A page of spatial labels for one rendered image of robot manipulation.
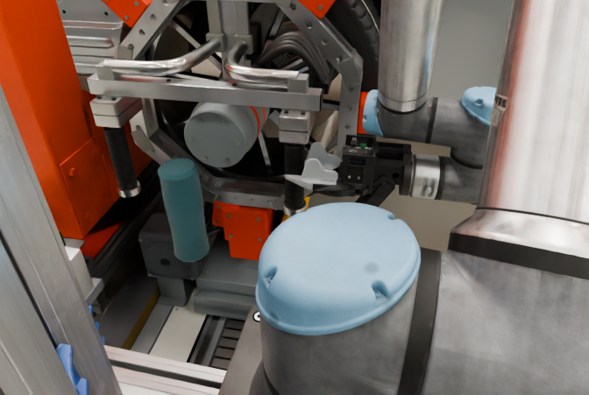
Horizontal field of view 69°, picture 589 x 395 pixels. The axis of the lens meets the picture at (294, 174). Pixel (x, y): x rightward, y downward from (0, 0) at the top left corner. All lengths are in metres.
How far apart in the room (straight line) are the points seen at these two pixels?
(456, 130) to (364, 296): 0.45
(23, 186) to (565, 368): 0.34
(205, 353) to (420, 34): 1.16
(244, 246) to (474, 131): 0.72
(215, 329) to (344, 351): 1.21
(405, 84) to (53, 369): 0.52
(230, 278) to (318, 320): 1.15
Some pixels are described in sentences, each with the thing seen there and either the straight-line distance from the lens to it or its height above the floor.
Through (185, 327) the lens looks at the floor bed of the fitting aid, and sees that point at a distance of 1.52.
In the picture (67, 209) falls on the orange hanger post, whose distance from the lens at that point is 1.17.
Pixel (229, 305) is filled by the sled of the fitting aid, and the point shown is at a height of 0.16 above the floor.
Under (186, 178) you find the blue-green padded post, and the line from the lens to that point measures 0.97.
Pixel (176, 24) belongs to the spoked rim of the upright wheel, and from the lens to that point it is 1.08.
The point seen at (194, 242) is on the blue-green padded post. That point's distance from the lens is 1.09.
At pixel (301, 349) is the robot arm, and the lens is 0.32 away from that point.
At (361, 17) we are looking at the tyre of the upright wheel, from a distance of 0.96.
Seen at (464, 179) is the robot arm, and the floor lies 0.87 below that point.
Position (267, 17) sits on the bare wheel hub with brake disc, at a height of 0.93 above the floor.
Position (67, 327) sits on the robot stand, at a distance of 0.37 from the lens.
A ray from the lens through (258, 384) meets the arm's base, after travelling 0.44.
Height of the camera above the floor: 1.26
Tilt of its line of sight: 33 degrees down
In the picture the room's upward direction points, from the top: straight up
